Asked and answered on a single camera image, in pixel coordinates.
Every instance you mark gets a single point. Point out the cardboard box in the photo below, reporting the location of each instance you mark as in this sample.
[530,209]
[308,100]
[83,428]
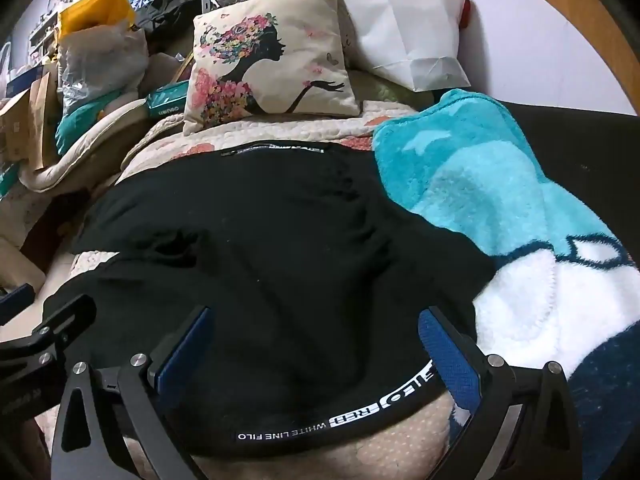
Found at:
[14,125]

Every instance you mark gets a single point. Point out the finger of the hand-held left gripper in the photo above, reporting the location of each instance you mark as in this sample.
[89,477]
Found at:
[67,312]
[14,296]

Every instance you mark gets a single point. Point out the black clothing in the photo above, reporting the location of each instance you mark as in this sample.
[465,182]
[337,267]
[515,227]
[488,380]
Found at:
[170,10]

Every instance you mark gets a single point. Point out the floral printed cushion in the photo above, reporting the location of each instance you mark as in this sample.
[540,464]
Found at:
[300,25]

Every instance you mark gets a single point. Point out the beige padded blanket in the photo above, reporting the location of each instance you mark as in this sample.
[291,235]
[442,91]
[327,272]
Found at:
[85,155]

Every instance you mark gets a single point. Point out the teal tissue packet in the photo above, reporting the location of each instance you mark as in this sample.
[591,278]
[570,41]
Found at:
[167,100]

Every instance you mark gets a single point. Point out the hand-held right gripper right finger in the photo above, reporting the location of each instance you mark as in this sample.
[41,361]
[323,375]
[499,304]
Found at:
[450,355]

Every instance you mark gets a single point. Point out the clear plastic bag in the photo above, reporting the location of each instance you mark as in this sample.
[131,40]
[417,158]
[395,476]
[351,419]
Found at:
[100,65]

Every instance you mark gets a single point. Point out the teal and white fleece blanket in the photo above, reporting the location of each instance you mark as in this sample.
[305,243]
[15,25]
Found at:
[475,170]

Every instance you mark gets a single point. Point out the yellow bag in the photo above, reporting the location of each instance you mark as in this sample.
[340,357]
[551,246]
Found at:
[97,7]

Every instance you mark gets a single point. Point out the black pants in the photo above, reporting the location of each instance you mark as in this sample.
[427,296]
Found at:
[280,260]

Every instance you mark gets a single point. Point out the wooden headboard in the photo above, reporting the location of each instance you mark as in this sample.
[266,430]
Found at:
[575,15]

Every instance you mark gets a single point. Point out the patchwork dotted quilt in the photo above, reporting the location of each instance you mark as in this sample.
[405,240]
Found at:
[400,440]

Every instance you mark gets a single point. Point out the olive quilted pillow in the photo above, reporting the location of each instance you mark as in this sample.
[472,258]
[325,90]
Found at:
[385,92]

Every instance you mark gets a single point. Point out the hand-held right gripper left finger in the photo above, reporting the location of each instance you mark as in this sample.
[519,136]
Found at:
[182,352]

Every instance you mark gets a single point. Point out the red object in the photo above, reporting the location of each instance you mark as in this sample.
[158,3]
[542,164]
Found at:
[465,10]

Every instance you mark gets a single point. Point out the teal plastic pack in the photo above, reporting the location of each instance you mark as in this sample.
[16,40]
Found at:
[80,120]

